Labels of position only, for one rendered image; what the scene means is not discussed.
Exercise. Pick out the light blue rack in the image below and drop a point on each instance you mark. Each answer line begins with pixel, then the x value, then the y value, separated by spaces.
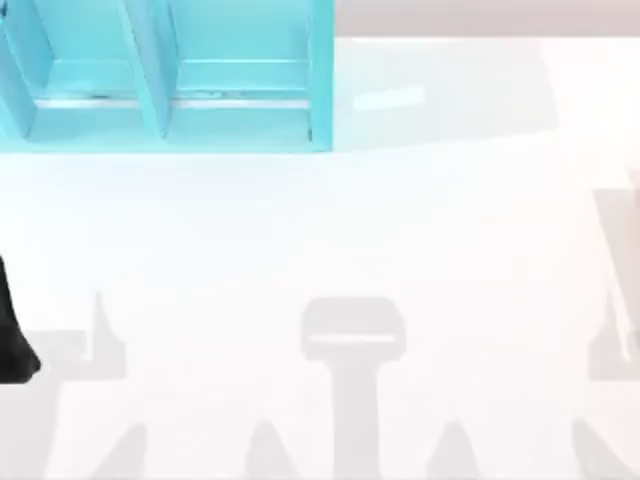
pixel 240 75

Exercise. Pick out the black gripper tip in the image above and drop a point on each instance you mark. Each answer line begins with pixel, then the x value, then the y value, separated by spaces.
pixel 12 345

